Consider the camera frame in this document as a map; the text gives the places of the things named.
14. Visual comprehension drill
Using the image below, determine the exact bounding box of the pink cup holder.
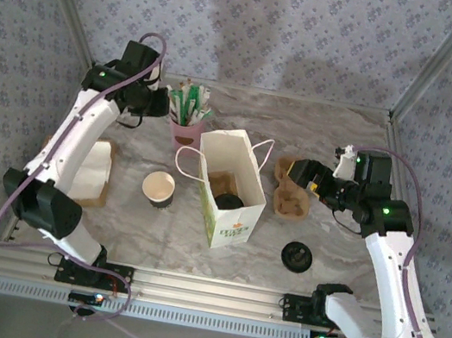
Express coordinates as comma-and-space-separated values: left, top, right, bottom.
164, 117, 209, 160

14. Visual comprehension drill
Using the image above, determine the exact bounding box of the grey slotted cable duct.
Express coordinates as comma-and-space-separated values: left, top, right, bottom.
0, 273, 355, 338

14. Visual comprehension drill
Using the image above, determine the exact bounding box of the white printed paper bag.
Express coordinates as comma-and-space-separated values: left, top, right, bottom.
160, 118, 279, 258

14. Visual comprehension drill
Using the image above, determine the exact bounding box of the white sugar stick packet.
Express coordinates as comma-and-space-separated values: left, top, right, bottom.
193, 102, 217, 127

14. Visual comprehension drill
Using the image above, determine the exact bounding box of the aluminium frame rail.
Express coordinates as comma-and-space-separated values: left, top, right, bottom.
353, 113, 452, 319

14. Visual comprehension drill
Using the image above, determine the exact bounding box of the wide slotted aluminium rail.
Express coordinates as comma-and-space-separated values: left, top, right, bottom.
0, 238, 444, 338

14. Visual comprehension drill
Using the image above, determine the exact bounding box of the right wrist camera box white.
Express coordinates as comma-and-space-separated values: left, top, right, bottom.
330, 142, 365, 181

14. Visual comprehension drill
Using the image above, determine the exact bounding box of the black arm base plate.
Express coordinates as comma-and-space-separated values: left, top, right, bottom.
280, 292, 363, 334
53, 253, 136, 295

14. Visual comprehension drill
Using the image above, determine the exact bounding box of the white napkin stack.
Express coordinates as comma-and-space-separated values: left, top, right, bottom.
70, 142, 116, 206

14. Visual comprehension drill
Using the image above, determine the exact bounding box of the green white straw packet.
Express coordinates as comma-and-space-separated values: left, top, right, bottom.
166, 85, 192, 126
184, 82, 207, 127

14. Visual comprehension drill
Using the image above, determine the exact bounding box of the black paper coffee cup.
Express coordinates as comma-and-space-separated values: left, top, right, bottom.
138, 168, 179, 213

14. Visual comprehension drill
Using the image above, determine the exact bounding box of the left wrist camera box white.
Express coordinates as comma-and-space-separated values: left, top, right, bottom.
146, 59, 167, 92

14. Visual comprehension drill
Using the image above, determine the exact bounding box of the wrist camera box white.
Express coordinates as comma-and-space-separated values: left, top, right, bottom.
330, 142, 365, 181
146, 59, 167, 92

